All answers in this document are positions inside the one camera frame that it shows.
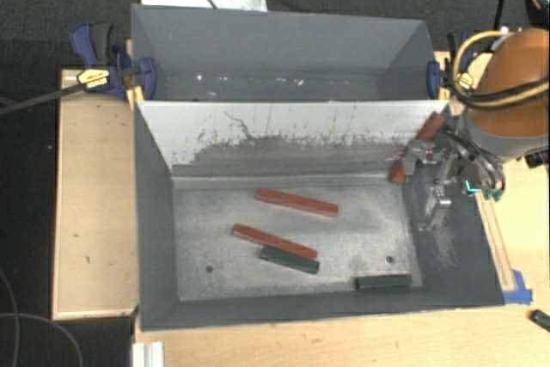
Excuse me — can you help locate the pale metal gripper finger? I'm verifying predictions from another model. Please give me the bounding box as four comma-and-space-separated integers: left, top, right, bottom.
402, 141, 436, 178
418, 186, 454, 232

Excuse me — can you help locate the red-brown flat block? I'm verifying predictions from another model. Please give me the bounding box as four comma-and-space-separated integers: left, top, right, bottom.
231, 223, 319, 261
388, 111, 448, 186
254, 187, 339, 219

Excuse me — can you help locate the dark green flat block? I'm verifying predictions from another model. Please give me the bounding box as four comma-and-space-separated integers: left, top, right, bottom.
259, 245, 321, 275
354, 273, 413, 291

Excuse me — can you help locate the grey metal bin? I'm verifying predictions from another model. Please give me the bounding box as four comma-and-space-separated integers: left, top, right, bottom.
130, 3, 506, 332

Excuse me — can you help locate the pale wood flat board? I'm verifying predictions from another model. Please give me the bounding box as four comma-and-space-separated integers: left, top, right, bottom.
51, 68, 141, 321

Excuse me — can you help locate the black cylinder on white bracket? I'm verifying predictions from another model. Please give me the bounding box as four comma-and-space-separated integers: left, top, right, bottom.
522, 148, 550, 169

